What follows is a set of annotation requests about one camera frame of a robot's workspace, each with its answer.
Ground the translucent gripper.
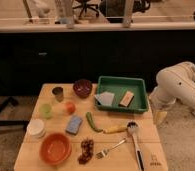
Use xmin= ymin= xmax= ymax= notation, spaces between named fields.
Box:
xmin=151 ymin=100 xmax=172 ymax=125

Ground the black office chair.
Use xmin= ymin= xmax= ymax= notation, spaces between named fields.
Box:
xmin=74 ymin=0 xmax=99 ymax=18

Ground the blue sponge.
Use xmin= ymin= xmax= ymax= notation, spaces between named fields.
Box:
xmin=65 ymin=116 xmax=82 ymax=135

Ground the silver fork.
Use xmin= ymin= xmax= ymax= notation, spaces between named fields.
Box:
xmin=96 ymin=138 xmax=127 ymax=159

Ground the light blue cloth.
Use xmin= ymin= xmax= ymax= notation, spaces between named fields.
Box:
xmin=94 ymin=91 xmax=115 ymax=106

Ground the dark maroon bowl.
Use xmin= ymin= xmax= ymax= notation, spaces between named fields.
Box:
xmin=73 ymin=79 xmax=93 ymax=98

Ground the green translucent cup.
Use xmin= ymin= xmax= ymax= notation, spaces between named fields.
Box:
xmin=39 ymin=104 xmax=52 ymax=119

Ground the green chili pepper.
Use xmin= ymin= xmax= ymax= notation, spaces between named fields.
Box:
xmin=86 ymin=112 xmax=103 ymax=132

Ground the green plastic tray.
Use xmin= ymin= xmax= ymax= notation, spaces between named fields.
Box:
xmin=95 ymin=76 xmax=148 ymax=114

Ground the yellow banana toy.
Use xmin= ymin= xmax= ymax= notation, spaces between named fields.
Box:
xmin=103 ymin=125 xmax=127 ymax=134

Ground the red tomato toy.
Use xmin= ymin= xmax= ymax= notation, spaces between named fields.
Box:
xmin=65 ymin=102 xmax=76 ymax=114

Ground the dark metal cup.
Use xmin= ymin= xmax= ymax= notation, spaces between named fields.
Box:
xmin=52 ymin=87 xmax=64 ymax=102

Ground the dark grape bunch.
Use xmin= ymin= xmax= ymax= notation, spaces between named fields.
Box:
xmin=78 ymin=139 xmax=94 ymax=164

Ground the wooden block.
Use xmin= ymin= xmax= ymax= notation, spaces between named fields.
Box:
xmin=119 ymin=91 xmax=134 ymax=107

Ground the orange red bowl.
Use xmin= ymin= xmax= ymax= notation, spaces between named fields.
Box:
xmin=39 ymin=133 xmax=72 ymax=166

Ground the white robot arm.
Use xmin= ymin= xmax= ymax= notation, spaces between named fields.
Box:
xmin=149 ymin=61 xmax=195 ymax=125

